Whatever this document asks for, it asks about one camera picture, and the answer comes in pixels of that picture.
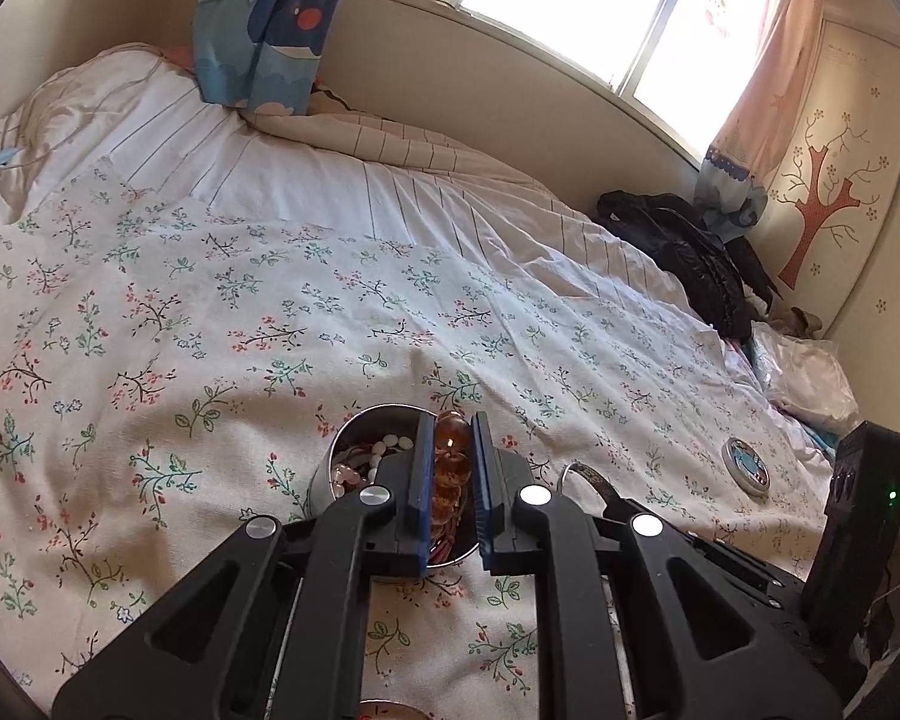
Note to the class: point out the white striped duvet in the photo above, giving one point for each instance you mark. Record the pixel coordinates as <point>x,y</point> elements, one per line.
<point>307,187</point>

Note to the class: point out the blue cartoon curtain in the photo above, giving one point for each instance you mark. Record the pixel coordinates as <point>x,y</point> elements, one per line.
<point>270,22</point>

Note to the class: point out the tree wall sticker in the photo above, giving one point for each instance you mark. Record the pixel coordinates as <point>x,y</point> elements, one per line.
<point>821,195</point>

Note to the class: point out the floral bed sheet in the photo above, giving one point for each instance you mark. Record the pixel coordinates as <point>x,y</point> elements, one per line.
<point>270,330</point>

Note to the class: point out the beige striped quilt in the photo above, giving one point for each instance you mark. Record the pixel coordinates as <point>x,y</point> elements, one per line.
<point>390,142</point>

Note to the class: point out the round metal tin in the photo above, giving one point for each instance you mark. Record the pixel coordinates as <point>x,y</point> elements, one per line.
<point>322,480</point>

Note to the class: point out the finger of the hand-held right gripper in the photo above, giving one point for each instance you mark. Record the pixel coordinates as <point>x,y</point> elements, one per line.
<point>735,566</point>

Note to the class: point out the white plastic bag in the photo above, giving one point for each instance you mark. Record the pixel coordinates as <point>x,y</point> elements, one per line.
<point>802,375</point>

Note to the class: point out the black jacket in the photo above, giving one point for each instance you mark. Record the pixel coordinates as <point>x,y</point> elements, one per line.
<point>690,255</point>

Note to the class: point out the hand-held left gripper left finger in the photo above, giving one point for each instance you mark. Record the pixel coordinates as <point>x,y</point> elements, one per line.
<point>422,495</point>

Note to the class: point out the pink curtain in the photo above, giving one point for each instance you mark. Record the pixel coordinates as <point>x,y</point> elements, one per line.
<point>765,75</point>

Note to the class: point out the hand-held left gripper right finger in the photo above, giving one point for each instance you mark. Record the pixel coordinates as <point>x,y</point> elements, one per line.
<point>481,495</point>

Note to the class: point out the dark patterned bangle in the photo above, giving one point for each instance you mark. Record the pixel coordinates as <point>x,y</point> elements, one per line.
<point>592,484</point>

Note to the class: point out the round tin lid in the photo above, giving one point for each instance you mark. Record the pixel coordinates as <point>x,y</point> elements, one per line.
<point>746,465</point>

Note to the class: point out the window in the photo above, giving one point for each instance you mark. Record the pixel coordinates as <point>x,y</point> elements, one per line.
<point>570,7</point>

